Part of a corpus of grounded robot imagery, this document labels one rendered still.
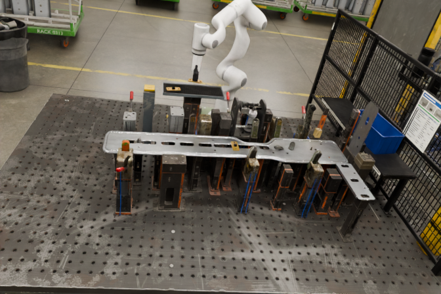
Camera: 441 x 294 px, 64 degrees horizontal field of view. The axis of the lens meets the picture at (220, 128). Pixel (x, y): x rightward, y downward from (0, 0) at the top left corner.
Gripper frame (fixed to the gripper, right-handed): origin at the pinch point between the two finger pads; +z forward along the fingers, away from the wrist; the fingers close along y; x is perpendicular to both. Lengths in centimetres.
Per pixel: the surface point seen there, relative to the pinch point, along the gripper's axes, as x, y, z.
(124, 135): -32, 36, 24
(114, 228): -27, 74, 54
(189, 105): -1.0, 5.3, 16.9
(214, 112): 14.2, 13.1, 14.7
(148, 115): -25.0, 9.3, 26.4
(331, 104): 98, -37, 22
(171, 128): -8.5, 25.3, 22.2
